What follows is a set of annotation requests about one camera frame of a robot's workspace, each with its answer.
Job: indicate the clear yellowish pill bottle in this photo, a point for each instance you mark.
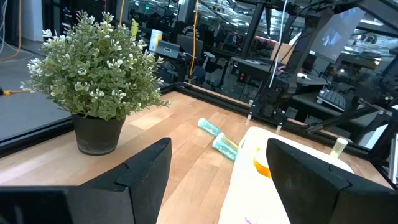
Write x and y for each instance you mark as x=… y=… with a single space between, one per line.
x=339 y=147

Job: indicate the green potted plant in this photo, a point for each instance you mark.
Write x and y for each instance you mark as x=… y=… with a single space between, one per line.
x=93 y=68

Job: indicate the dark laptop lid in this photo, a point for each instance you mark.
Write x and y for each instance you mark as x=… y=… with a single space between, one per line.
x=189 y=46

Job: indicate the black keyboard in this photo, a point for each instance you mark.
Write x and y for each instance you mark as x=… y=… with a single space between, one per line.
x=331 y=99

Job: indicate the grey monitor screen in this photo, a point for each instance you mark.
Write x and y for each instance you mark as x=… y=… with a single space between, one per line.
x=337 y=34

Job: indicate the grey laptop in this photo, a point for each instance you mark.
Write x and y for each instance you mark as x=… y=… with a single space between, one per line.
x=168 y=49

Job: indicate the black aluminium table frame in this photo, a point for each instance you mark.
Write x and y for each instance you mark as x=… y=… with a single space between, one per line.
x=31 y=139

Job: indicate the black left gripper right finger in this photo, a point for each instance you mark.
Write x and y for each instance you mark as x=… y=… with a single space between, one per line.
x=298 y=186

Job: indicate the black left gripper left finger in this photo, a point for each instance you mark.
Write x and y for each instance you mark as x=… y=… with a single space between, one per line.
x=146 y=174

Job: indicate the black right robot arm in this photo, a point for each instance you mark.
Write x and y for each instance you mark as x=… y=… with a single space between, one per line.
x=269 y=102

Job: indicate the white yellow carton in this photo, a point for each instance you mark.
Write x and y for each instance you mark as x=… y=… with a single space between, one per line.
x=155 y=39

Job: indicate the yellow-green pill bottle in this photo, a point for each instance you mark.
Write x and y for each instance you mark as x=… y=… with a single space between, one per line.
x=232 y=142

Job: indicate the brown cardboard box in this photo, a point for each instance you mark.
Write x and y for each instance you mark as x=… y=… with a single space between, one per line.
x=281 y=52

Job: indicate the long teal pill bottle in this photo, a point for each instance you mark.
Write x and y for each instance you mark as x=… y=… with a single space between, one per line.
x=209 y=126

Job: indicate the yellow-green container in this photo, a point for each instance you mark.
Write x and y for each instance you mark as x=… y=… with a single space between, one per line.
x=134 y=28

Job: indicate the orange pill bottle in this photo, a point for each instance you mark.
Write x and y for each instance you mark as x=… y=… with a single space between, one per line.
x=262 y=169

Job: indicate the white plastic bin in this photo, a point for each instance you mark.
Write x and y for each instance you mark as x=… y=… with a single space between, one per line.
x=252 y=140
x=245 y=202

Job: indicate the short teal pill bottle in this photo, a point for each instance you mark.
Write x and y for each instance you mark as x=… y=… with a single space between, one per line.
x=225 y=149

